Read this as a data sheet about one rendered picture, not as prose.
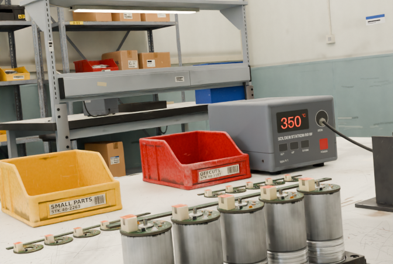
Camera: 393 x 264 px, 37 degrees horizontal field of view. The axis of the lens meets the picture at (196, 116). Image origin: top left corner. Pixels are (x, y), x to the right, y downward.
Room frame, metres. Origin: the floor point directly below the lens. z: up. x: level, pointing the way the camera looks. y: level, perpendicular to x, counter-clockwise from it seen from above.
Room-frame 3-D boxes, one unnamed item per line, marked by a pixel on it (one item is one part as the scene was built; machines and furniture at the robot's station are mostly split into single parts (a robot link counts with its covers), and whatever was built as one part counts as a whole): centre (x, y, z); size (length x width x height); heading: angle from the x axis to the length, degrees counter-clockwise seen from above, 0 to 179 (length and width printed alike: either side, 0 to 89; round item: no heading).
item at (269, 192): (0.32, -0.04, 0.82); 0.01 x 0.01 x 0.01; 32
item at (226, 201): (0.30, -0.01, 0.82); 0.01 x 0.01 x 0.01; 32
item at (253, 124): (0.84, -0.10, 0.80); 0.15 x 0.12 x 0.10; 29
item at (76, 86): (3.25, 0.15, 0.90); 1.30 x 0.06 x 0.12; 131
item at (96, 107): (3.15, 0.51, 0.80); 0.15 x 0.12 x 0.10; 60
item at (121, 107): (3.35, 0.31, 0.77); 0.24 x 0.16 x 0.04; 129
